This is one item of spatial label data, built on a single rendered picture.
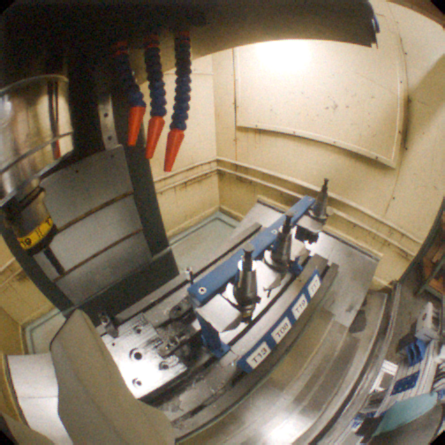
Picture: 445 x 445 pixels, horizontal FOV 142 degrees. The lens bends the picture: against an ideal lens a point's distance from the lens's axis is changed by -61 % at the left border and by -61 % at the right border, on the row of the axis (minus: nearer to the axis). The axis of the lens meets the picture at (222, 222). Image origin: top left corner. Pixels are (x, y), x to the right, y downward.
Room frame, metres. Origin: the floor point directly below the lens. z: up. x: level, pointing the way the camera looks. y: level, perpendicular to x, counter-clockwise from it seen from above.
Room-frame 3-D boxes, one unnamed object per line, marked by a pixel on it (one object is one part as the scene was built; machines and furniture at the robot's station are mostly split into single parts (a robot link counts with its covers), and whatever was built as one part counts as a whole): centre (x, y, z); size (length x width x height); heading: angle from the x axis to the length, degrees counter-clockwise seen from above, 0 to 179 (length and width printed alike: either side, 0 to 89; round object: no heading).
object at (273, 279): (0.22, -0.07, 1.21); 0.07 x 0.05 x 0.01; 43
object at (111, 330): (0.19, 0.38, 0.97); 0.13 x 0.03 x 0.15; 43
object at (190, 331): (0.16, 0.14, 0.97); 0.13 x 0.03 x 0.15; 133
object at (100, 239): (0.42, 0.50, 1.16); 0.48 x 0.05 x 0.51; 133
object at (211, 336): (0.18, 0.05, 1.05); 0.10 x 0.05 x 0.30; 43
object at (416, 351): (-0.14, -0.80, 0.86); 0.09 x 0.09 x 0.09; 44
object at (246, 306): (0.18, -0.03, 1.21); 0.06 x 0.06 x 0.03
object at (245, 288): (0.18, -0.03, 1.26); 0.04 x 0.04 x 0.07
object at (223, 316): (0.14, 0.01, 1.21); 0.07 x 0.05 x 0.01; 43
